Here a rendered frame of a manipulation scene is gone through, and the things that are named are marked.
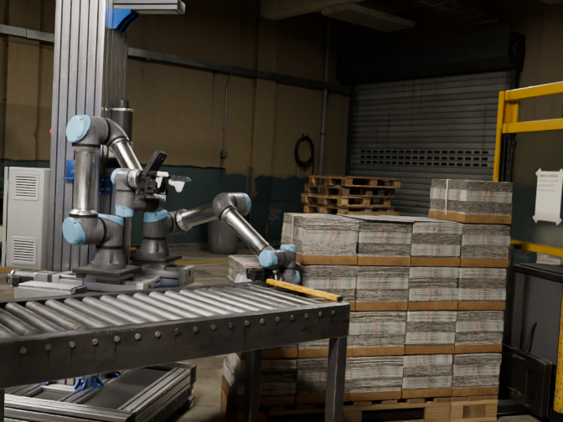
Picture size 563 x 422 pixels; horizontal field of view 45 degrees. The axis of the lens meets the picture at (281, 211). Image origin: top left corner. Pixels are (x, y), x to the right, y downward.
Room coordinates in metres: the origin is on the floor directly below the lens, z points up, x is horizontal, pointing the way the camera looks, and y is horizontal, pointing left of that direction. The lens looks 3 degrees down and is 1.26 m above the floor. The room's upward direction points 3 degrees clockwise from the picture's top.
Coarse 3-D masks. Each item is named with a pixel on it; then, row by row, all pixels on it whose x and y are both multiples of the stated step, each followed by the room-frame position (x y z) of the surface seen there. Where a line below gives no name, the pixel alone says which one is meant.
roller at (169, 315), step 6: (120, 294) 2.42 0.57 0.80; (120, 300) 2.38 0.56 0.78; (126, 300) 2.36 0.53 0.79; (132, 300) 2.33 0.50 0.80; (138, 300) 2.32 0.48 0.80; (138, 306) 2.28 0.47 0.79; (144, 306) 2.25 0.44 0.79; (150, 306) 2.23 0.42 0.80; (156, 306) 2.22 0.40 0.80; (156, 312) 2.19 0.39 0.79; (162, 312) 2.17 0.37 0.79; (168, 312) 2.15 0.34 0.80; (168, 318) 2.12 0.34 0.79; (174, 318) 2.10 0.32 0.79; (180, 318) 2.08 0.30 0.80
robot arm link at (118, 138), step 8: (112, 128) 2.85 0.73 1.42; (120, 128) 2.88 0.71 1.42; (112, 136) 2.85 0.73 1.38; (120, 136) 2.86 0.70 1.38; (104, 144) 2.87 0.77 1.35; (112, 144) 2.85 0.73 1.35; (120, 144) 2.85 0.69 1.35; (128, 144) 2.87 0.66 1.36; (112, 152) 2.89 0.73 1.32; (120, 152) 2.83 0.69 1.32; (128, 152) 2.83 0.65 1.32; (120, 160) 2.82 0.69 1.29; (128, 160) 2.81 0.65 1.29; (136, 160) 2.83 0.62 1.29; (136, 168) 2.79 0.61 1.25; (136, 192) 2.76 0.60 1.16; (152, 200) 2.72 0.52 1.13; (160, 200) 2.75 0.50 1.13; (152, 208) 2.73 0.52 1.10; (160, 208) 2.76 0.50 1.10
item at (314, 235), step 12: (300, 216) 3.34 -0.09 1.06; (300, 228) 3.32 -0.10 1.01; (312, 228) 3.26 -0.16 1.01; (324, 228) 3.28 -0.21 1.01; (336, 228) 3.30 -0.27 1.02; (348, 228) 3.32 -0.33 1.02; (300, 240) 3.30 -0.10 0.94; (312, 240) 3.27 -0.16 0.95; (324, 240) 3.29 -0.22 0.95; (336, 240) 3.31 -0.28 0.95; (348, 240) 3.32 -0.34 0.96; (300, 252) 3.30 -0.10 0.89; (312, 252) 3.27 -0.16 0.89; (324, 252) 3.29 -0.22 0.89; (336, 252) 3.31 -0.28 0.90; (348, 252) 3.33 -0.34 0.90; (312, 264) 3.28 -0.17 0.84
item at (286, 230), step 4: (284, 216) 3.60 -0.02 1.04; (288, 216) 3.53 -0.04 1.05; (332, 216) 3.52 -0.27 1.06; (336, 216) 3.55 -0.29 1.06; (284, 220) 3.60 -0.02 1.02; (288, 220) 3.52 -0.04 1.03; (284, 224) 3.59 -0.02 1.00; (288, 224) 3.51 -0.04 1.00; (284, 228) 3.58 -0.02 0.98; (288, 228) 3.52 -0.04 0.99; (284, 232) 3.58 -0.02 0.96; (288, 232) 3.50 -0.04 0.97; (284, 236) 3.55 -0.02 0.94; (288, 236) 3.49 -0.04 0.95; (284, 240) 3.55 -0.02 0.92; (288, 240) 3.49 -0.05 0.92
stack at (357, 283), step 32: (256, 256) 3.50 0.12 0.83; (320, 288) 3.28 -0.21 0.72; (352, 288) 3.33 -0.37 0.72; (384, 288) 3.39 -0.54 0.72; (416, 288) 3.44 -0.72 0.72; (448, 288) 3.49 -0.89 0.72; (352, 320) 3.32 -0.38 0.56; (384, 320) 3.37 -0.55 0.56; (416, 320) 3.44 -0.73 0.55; (448, 320) 3.49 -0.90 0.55; (288, 384) 3.24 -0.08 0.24; (320, 384) 3.28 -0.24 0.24; (352, 384) 3.34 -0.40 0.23; (384, 384) 3.39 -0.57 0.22; (416, 384) 3.45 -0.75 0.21; (448, 384) 3.50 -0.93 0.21; (288, 416) 3.41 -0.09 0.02; (320, 416) 3.44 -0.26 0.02; (352, 416) 3.34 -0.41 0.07; (448, 416) 3.50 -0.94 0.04
